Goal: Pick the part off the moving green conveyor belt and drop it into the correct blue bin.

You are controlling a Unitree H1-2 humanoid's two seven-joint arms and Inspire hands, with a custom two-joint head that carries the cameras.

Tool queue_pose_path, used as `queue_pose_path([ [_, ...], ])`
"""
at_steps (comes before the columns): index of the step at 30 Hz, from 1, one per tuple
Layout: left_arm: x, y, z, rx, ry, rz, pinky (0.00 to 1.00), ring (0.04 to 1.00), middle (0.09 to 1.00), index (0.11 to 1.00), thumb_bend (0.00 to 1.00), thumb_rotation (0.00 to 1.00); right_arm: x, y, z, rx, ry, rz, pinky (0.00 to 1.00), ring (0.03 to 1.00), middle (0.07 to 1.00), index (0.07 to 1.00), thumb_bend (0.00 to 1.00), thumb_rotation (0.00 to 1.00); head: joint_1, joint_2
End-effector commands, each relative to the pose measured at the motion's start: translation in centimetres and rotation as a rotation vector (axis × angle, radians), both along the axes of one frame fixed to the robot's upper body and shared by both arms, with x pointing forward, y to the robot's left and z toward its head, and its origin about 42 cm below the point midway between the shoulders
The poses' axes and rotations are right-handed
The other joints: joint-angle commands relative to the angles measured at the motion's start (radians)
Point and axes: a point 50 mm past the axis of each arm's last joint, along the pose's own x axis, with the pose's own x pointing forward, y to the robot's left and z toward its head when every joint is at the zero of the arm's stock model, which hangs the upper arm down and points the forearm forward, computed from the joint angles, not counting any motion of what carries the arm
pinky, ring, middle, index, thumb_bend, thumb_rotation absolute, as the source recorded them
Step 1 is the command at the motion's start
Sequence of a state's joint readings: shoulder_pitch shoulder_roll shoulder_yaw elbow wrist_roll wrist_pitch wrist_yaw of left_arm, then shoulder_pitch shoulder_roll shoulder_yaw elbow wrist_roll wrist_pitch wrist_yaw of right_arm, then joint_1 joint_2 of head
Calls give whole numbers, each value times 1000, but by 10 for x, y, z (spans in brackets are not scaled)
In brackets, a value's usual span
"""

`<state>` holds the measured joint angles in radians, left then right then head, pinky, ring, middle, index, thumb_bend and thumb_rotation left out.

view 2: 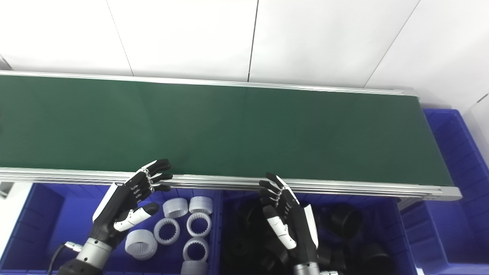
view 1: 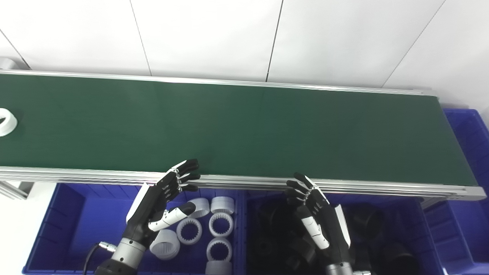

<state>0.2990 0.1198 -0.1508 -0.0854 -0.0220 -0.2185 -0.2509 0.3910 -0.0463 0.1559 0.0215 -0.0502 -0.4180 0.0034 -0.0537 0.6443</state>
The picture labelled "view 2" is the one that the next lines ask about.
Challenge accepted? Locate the blue bin with black parts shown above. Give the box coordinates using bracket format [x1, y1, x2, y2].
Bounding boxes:
[220, 190, 425, 275]

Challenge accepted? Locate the green conveyor belt aluminium frame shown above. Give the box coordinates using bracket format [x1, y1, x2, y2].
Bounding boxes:
[0, 71, 463, 202]

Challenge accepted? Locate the empty blue bin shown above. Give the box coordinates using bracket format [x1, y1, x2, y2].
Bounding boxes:
[397, 109, 489, 275]

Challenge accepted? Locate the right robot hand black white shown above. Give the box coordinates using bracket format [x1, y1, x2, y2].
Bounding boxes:
[259, 173, 319, 264]

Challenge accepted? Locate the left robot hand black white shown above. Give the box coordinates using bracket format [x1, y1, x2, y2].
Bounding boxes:
[92, 159, 173, 249]

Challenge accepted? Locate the blue bin with white parts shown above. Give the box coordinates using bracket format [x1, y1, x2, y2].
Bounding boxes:
[0, 183, 222, 275]

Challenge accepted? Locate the white ring part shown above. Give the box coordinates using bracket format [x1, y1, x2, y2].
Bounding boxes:
[125, 229, 158, 260]
[180, 260, 208, 275]
[186, 212, 212, 238]
[154, 218, 181, 245]
[189, 196, 213, 215]
[163, 198, 189, 218]
[183, 238, 209, 262]

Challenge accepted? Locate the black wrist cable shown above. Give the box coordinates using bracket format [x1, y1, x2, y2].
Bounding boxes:
[47, 241, 83, 275]

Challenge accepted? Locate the black ring part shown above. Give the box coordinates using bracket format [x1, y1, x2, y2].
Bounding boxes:
[225, 233, 254, 266]
[241, 204, 269, 231]
[329, 204, 363, 239]

